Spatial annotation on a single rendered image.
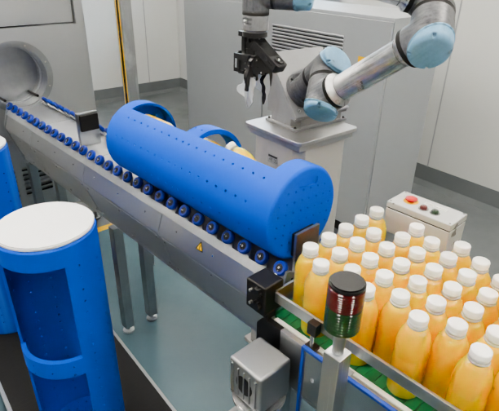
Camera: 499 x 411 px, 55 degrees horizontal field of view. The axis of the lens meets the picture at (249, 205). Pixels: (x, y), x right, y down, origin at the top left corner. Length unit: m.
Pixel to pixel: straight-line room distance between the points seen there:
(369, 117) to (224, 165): 1.75
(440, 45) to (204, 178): 0.74
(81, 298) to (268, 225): 0.60
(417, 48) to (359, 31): 1.64
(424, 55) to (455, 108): 2.78
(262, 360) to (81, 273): 0.58
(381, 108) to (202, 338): 1.66
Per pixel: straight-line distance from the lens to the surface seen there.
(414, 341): 1.04
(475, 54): 4.07
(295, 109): 1.82
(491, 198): 4.19
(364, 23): 2.99
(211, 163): 1.42
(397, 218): 1.47
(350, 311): 0.82
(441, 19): 1.42
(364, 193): 3.18
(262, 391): 1.21
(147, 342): 2.55
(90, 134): 2.39
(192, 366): 2.41
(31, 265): 1.42
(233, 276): 1.48
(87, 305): 1.53
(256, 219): 1.28
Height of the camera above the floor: 1.74
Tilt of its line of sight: 28 degrees down
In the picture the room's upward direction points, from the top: 1 degrees clockwise
